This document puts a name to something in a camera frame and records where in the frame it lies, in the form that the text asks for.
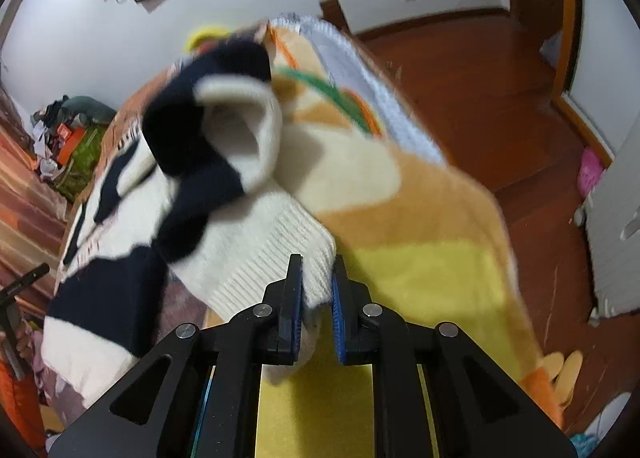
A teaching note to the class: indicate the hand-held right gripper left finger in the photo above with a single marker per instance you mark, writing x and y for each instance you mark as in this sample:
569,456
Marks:
296,310

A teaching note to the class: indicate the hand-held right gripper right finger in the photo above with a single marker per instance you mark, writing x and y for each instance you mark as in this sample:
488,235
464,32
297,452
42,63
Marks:
337,323

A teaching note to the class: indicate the navy and white knitted sweater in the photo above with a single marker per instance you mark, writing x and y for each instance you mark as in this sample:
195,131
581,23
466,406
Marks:
240,248

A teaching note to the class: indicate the pile of mixed clothes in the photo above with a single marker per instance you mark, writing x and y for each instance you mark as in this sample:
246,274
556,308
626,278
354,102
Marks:
75,138

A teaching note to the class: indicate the person's left hand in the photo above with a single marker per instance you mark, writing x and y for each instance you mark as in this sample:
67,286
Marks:
24,344

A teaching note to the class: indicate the orange and yellow printed blanket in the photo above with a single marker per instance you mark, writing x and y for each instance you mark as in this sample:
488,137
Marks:
425,258

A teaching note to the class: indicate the yellow slipper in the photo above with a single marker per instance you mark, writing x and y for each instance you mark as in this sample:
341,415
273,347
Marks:
570,378
550,370

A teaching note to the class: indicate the light blue cloth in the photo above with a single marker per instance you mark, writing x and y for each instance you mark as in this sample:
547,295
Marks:
586,443

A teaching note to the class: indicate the white door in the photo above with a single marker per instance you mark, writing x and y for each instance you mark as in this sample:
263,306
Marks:
617,248

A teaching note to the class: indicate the yellow round object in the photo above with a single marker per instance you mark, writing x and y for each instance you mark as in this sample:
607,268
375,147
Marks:
205,34

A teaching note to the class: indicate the pink plastic object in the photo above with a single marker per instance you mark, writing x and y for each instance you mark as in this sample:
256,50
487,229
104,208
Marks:
591,170

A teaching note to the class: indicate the wooden bed post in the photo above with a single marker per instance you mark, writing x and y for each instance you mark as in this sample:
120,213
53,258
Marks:
336,15

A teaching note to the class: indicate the wooden door frame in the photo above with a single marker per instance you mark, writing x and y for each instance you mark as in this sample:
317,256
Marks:
562,28

